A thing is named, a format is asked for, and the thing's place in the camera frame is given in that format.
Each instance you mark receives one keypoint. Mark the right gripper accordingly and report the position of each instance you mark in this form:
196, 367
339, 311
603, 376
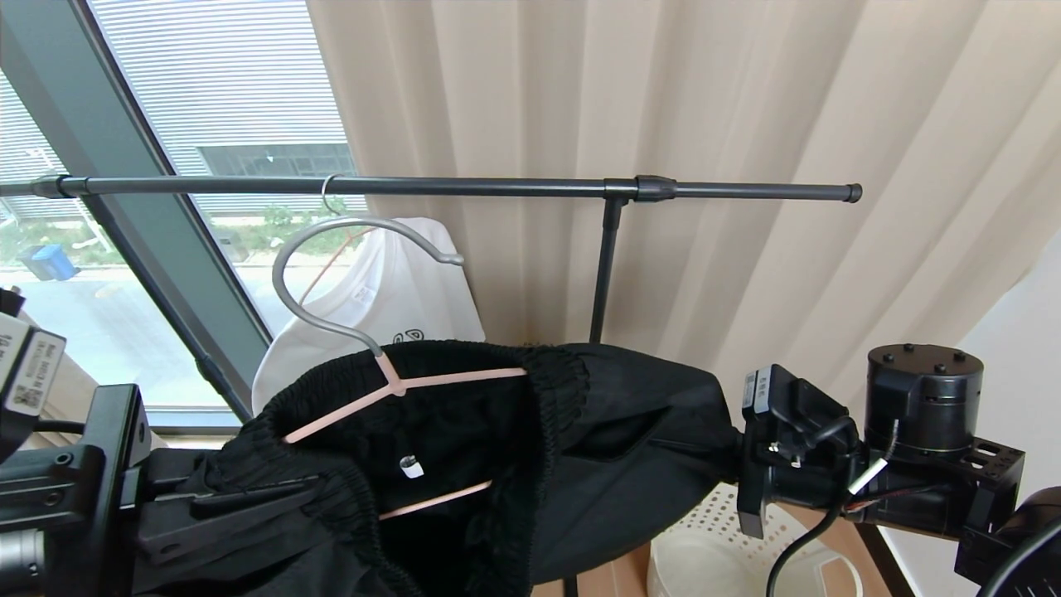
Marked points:
812, 489

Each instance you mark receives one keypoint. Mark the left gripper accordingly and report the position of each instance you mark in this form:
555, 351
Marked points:
50, 506

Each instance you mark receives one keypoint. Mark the black shorts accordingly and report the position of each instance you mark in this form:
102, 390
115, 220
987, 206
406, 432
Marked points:
630, 431

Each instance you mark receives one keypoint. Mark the pink clothes hanger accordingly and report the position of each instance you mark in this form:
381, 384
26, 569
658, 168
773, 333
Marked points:
396, 384
327, 270

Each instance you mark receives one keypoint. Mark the white printed T-shirt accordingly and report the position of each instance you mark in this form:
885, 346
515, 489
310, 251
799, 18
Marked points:
398, 290

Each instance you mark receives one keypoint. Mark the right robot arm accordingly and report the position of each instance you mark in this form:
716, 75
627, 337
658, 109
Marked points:
924, 398

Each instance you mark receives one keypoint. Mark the white laundry basket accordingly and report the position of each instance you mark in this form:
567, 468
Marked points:
713, 555

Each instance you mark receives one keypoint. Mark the black clothes rack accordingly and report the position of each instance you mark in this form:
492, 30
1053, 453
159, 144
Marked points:
497, 187

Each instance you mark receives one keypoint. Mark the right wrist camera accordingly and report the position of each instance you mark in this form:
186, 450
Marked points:
796, 406

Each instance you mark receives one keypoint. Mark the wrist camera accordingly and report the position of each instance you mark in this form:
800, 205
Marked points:
796, 406
33, 373

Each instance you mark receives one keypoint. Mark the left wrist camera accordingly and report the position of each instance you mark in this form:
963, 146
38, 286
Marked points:
33, 373

